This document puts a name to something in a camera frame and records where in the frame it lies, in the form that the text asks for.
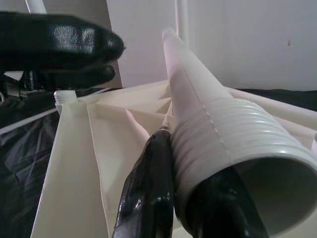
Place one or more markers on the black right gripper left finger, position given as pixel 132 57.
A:
pixel 148 188

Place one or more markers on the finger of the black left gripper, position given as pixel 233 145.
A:
pixel 94 77
pixel 62 42

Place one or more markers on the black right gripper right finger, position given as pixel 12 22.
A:
pixel 227 210

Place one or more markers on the white plastic table leg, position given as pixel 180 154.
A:
pixel 223 124
pixel 182 19
pixel 65 98

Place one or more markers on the white plastic table top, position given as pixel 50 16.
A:
pixel 74 148

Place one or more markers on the white tape strip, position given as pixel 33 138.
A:
pixel 24 121

